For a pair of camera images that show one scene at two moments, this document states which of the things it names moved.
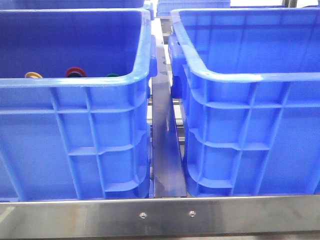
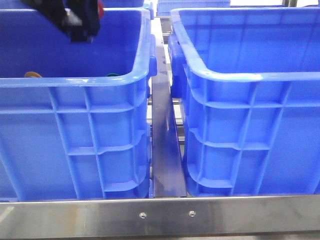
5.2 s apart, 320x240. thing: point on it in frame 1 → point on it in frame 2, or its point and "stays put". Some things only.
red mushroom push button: x=75 y=72 → x=100 y=9
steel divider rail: x=167 y=174 stays put
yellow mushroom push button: x=32 y=75 stays put
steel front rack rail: x=265 y=217 stays put
